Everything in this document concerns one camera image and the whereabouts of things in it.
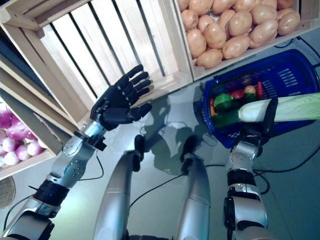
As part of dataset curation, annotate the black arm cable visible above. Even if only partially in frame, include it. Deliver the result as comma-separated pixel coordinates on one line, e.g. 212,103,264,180
252,172,271,195
81,148,105,181

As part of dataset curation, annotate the black robot foot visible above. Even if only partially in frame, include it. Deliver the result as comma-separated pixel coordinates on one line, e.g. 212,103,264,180
134,134,145,155
179,135,198,161

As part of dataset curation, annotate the green toy bell pepper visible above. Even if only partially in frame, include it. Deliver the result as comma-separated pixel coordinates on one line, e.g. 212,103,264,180
243,92,258,103

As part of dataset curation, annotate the wooden display shelf frame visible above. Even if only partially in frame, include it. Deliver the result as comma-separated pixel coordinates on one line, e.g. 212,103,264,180
0,24,76,156

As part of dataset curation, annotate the silver robot leg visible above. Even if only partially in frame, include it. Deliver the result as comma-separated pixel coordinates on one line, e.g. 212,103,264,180
93,149,141,240
174,153,212,240

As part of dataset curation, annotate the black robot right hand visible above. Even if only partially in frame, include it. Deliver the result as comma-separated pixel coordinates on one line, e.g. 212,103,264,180
239,96,279,146

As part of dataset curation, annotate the woven wicker basket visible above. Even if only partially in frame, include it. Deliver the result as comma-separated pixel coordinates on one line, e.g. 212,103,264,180
0,176,17,209

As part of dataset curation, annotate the black robot right foot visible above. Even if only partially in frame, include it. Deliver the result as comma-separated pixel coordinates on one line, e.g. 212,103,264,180
179,135,198,161

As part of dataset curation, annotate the black floor cable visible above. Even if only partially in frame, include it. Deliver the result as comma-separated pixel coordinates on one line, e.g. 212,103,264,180
129,173,186,204
251,36,320,175

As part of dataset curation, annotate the wooden slatted crate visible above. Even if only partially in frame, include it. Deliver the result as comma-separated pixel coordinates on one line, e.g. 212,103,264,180
0,94,58,181
173,0,320,82
0,0,195,131

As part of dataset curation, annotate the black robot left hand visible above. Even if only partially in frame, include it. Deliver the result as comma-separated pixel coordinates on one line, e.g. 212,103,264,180
89,64,153,131

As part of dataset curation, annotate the purple white toy turnip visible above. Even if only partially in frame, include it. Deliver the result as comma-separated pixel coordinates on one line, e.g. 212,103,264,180
6,126,28,141
26,140,46,156
15,144,32,161
0,108,14,128
3,151,21,166

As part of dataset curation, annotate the black robot left foot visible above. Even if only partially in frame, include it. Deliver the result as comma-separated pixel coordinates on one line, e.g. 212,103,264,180
134,134,145,155

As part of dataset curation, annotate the silver robot left leg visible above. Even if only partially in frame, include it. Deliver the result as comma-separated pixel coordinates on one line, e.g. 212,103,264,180
93,149,141,240

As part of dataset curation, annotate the tan toy potato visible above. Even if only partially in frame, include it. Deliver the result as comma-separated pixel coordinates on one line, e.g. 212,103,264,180
250,4,278,25
219,9,236,27
180,9,200,30
202,22,227,50
186,28,208,59
248,19,279,49
277,10,301,36
196,48,224,70
276,0,295,10
227,10,253,37
198,14,216,33
221,35,252,60

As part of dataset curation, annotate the blue plastic shopping basket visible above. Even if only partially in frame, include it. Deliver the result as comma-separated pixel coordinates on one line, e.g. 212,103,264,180
201,49,320,149

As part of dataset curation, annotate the silver robot right leg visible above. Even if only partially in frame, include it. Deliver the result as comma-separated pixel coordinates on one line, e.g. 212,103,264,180
174,153,212,240

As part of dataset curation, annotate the red toy apple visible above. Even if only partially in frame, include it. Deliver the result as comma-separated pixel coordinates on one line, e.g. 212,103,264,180
230,89,245,100

